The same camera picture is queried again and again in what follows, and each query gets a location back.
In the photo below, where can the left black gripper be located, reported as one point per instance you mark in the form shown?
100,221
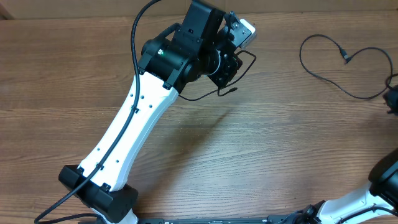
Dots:
230,65

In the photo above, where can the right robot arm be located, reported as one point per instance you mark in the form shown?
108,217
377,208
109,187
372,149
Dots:
376,198

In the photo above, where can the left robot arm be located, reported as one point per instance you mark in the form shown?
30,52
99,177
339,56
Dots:
207,43

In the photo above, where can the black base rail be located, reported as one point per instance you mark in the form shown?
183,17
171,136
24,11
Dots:
271,219

